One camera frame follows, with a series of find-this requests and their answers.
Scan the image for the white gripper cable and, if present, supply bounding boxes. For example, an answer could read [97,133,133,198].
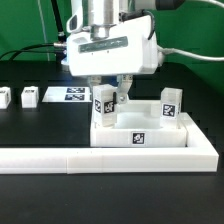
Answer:
[156,44,224,64]

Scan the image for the white square tabletop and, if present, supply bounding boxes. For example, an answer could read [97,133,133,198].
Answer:
[90,100,187,148]

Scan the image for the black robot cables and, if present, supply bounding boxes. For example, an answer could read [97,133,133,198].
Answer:
[0,0,68,62]

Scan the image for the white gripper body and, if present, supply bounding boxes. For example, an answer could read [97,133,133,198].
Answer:
[67,14,159,76]

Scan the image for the white L-shaped obstacle fence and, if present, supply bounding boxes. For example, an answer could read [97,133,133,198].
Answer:
[0,113,219,174]

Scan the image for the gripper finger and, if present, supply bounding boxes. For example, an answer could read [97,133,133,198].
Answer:
[87,76,102,88]
[114,74,133,104]

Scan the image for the white sheet with AprilTags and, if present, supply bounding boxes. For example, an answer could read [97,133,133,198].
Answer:
[42,87,91,103]

